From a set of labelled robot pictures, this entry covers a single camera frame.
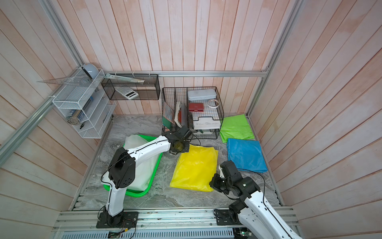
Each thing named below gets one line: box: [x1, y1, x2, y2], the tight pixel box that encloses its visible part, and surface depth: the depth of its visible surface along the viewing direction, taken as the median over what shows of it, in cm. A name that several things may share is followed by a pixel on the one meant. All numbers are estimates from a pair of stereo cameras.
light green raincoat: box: [219, 114, 255, 143], surface depth 109 cm
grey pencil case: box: [187, 88, 217, 102], surface depth 104 cm
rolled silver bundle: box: [66, 109, 86, 125], surface depth 79 cm
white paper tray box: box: [192, 117, 221, 130], surface depth 93 cm
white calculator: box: [114, 87, 139, 101], surface depth 100 cm
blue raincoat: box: [226, 138, 268, 173], surface depth 98 cm
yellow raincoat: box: [169, 144, 219, 192], surface depth 85 cm
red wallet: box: [188, 102, 204, 113], surface depth 96 cm
